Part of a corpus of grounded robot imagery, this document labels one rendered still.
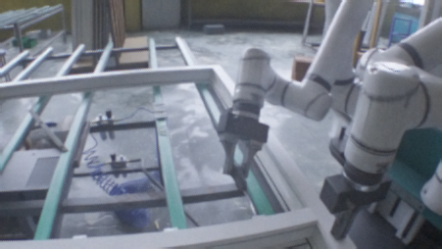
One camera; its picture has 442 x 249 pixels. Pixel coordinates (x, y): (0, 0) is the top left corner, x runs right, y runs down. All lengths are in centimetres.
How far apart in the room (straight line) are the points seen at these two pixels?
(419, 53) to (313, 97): 33
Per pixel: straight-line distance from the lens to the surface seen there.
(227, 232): 61
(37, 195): 125
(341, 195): 51
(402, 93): 44
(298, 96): 84
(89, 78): 149
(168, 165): 89
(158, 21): 766
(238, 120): 73
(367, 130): 46
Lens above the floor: 139
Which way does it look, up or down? 29 degrees down
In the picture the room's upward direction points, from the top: 3 degrees clockwise
